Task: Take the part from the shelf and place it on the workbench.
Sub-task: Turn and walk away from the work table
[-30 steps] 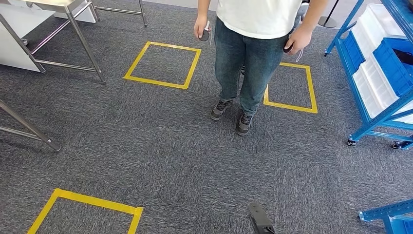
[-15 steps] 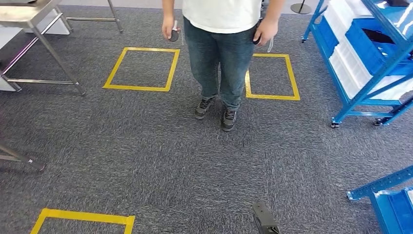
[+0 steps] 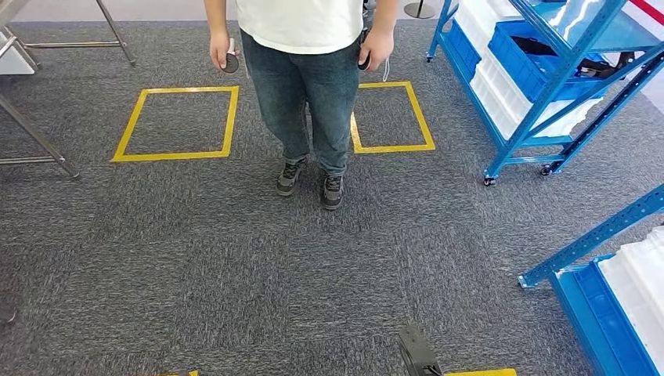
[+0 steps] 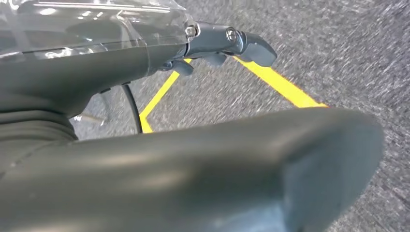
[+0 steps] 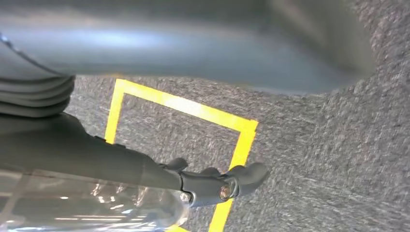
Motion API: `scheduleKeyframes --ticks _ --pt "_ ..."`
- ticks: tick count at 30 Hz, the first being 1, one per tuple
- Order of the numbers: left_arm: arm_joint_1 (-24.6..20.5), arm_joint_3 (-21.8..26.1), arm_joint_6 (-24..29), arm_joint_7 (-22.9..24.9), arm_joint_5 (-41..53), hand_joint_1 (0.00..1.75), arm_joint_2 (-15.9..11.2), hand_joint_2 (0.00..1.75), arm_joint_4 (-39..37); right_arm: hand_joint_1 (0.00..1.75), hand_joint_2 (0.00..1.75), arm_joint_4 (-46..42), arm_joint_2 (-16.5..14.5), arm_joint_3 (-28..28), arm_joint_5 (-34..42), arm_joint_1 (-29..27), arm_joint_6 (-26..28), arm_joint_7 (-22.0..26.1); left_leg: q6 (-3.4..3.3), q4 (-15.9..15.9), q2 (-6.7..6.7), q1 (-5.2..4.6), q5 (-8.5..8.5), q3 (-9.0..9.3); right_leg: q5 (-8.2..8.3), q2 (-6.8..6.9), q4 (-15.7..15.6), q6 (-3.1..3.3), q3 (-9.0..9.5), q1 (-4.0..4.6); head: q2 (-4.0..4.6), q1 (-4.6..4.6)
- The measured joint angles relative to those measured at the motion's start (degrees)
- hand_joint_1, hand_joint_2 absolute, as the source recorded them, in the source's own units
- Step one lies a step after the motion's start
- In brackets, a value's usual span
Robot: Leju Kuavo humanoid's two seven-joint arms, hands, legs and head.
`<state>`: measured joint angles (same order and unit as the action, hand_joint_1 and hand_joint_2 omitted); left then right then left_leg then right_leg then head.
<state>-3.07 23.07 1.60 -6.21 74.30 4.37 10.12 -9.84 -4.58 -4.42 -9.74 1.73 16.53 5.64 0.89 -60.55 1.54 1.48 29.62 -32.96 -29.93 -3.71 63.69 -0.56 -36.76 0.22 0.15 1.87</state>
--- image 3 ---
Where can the black round handheld controller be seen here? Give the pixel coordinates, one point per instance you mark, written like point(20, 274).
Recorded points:
point(231, 65)
point(364, 65)

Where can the person's right forearm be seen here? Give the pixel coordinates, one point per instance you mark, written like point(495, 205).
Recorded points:
point(215, 15)

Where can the small black plastic part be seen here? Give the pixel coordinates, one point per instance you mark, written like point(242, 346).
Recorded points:
point(531, 48)

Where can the white board panel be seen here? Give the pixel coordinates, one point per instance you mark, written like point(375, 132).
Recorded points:
point(13, 59)

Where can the red floor tape line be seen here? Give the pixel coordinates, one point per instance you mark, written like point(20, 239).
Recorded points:
point(656, 9)

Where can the person's hand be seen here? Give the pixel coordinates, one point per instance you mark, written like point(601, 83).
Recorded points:
point(378, 49)
point(219, 49)

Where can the stanchion with round base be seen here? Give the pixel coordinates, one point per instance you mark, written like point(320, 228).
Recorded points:
point(419, 10)

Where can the black robot foot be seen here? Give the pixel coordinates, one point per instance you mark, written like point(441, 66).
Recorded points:
point(417, 353)

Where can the person's left forearm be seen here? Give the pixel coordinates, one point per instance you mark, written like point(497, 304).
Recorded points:
point(386, 13)

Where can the person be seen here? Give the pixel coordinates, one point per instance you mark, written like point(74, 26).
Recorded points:
point(301, 93)

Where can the person's left hand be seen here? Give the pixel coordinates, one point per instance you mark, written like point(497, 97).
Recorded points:
point(378, 49)

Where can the yellow floor tape rectangle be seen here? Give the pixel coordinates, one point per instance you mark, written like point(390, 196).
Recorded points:
point(193, 373)
point(394, 148)
point(482, 372)
point(171, 155)

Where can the person's right hand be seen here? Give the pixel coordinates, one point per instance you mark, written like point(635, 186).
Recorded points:
point(219, 49)

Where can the blue metal shelf rack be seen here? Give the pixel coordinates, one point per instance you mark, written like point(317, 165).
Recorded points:
point(566, 67)
point(596, 234)

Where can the blue plastic bin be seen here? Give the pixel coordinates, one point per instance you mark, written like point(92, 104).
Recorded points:
point(607, 322)
point(518, 72)
point(463, 49)

